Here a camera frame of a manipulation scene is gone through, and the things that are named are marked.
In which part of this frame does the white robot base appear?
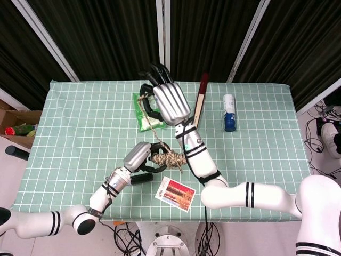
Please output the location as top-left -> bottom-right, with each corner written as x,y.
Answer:
135,221 -> 201,256

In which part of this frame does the dark red folding fan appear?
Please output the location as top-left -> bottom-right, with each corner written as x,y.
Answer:
192,73 -> 209,129

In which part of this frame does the red and green toy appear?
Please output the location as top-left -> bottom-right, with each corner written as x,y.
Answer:
4,123 -> 38,138

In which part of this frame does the white metal frame post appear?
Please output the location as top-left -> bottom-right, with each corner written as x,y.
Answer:
0,87 -> 29,112
226,0 -> 271,84
155,0 -> 172,73
295,85 -> 341,116
11,0 -> 80,82

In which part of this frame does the green wet wipes pack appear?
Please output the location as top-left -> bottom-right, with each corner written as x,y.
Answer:
132,92 -> 167,133

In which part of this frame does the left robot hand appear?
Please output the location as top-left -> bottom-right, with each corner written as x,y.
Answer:
123,141 -> 172,174

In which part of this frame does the black floor cable bundle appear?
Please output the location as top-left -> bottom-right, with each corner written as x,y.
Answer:
303,100 -> 341,180
113,221 -> 147,256

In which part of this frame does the green grid tablecloth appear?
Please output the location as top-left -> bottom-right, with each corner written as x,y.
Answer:
10,79 -> 313,222

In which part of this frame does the brown cardboard box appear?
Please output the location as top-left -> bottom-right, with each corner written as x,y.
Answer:
0,100 -> 43,150

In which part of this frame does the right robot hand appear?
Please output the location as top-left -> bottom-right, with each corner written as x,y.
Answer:
137,63 -> 192,126

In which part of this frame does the white and blue bottle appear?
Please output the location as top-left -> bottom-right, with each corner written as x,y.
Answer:
222,93 -> 238,133

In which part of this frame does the red photo postcard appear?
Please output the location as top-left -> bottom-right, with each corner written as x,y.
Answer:
155,176 -> 197,213

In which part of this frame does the black cylinder bar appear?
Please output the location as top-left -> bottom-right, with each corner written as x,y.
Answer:
5,145 -> 30,162

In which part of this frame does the braided beige rope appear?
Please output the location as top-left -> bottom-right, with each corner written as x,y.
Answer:
137,90 -> 188,174

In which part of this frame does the white shoe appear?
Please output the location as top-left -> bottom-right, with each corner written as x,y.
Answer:
320,123 -> 341,158

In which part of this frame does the black pleated curtain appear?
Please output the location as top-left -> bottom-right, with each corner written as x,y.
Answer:
0,0 -> 341,113

